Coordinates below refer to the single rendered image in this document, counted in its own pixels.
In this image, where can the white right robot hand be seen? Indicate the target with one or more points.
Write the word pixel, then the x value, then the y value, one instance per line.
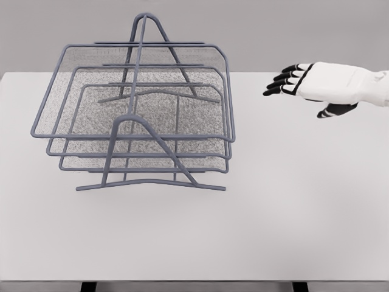
pixel 331 82

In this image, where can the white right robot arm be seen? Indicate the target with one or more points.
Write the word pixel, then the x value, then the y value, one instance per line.
pixel 381 88

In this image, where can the large grey mesh tray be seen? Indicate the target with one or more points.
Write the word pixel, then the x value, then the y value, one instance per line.
pixel 197 57

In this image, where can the medium grey mesh tray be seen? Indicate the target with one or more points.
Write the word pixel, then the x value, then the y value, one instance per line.
pixel 91 149

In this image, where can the small grey mesh tray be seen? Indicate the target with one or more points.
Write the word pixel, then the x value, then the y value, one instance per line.
pixel 85 163

